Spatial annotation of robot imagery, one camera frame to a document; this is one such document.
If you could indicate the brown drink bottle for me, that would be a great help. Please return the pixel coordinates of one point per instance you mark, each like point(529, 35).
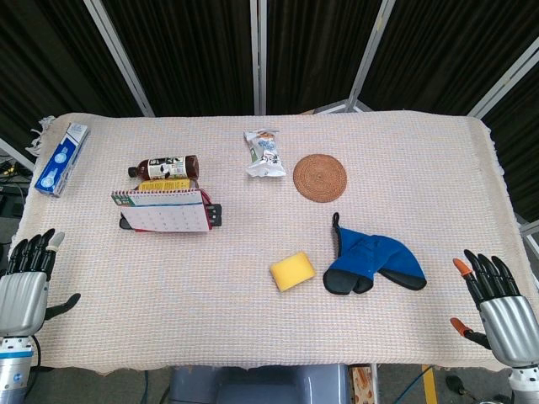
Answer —
point(166, 166)

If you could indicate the blue white toothpaste box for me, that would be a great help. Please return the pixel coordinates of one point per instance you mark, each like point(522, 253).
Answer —
point(61, 162)

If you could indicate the yellow sponge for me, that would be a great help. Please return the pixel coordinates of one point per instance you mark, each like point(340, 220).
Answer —
point(292, 270)

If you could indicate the white snack packet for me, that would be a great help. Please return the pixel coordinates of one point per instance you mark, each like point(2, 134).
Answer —
point(264, 153)

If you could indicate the red spiral desk calendar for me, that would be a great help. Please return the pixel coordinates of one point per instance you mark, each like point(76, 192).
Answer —
point(164, 214)

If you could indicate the grey plastic chair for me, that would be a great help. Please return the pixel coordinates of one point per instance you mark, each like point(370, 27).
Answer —
point(261, 385)

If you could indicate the orange patterned box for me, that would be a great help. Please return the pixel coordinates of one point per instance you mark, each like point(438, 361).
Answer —
point(363, 385)

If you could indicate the round rattan coaster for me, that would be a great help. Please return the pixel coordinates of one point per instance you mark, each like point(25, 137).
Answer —
point(320, 179)

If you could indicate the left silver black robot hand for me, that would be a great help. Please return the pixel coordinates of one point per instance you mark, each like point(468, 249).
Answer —
point(23, 294)

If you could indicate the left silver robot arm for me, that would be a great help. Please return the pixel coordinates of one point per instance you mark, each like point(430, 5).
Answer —
point(14, 370)

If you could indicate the beige woven tablecloth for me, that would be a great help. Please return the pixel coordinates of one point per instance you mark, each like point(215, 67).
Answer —
point(210, 303)

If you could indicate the blue black oven mitt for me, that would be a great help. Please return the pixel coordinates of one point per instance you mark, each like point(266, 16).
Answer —
point(370, 256)

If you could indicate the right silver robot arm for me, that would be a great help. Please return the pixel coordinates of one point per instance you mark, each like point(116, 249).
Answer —
point(524, 385)

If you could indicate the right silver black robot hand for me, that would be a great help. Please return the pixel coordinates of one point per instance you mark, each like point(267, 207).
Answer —
point(507, 324)

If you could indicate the black folding screen white frame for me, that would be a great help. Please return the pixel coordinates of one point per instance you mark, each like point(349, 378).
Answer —
point(189, 50)

